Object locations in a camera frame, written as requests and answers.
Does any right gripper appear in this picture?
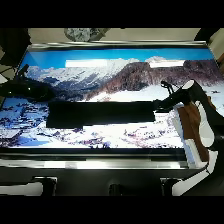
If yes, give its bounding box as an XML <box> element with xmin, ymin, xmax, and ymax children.
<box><xmin>153</xmin><ymin>93</ymin><xmax>184</xmax><ymax>113</ymax></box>

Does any black garment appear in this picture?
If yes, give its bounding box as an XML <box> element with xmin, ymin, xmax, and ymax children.
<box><xmin>45</xmin><ymin>100</ymin><xmax>157</xmax><ymax>130</ymax></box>

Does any brown garment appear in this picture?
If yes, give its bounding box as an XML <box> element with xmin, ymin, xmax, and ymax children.
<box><xmin>176</xmin><ymin>102</ymin><xmax>211</xmax><ymax>164</ymax></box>

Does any white garment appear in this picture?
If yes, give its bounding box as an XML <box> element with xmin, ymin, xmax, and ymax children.
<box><xmin>171</xmin><ymin>107</ymin><xmax>208</xmax><ymax>170</ymax></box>

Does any grey patterned garment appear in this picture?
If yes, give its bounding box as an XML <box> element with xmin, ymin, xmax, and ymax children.
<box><xmin>63</xmin><ymin>27</ymin><xmax>110</xmax><ymax>43</ymax></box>

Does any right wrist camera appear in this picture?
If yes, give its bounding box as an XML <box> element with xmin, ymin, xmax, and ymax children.
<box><xmin>160</xmin><ymin>79</ymin><xmax>175</xmax><ymax>98</ymax></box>

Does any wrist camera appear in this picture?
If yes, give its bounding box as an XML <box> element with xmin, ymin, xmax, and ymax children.
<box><xmin>14</xmin><ymin>63</ymin><xmax>31</xmax><ymax>81</ymax></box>
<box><xmin>160</xmin><ymin>79</ymin><xmax>175</xmax><ymax>98</ymax></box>

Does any silver frame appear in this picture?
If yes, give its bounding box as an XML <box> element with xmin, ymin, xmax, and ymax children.
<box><xmin>0</xmin><ymin>39</ymin><xmax>214</xmax><ymax>197</ymax></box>

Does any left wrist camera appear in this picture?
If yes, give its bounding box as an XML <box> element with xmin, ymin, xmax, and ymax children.
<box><xmin>14</xmin><ymin>63</ymin><xmax>31</xmax><ymax>81</ymax></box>

